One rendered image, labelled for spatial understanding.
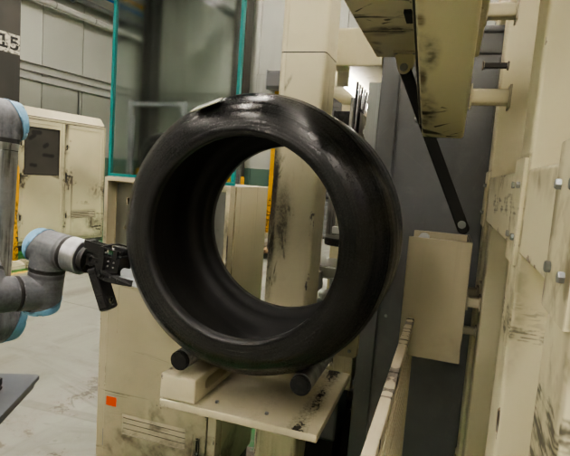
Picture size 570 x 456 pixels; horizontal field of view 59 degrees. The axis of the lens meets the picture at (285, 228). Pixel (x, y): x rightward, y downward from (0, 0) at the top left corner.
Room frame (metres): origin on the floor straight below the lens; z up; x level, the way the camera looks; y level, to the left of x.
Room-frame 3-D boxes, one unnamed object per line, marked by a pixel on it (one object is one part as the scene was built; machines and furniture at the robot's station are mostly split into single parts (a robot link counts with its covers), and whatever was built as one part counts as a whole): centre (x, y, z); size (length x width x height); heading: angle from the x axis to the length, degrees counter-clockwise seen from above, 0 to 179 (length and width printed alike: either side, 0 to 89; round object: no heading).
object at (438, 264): (1.30, -0.40, 1.05); 0.20 x 0.15 x 0.30; 162
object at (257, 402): (1.20, 0.02, 0.80); 0.37 x 0.36 x 0.02; 72
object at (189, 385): (1.25, 0.16, 0.84); 0.36 x 0.09 x 0.06; 162
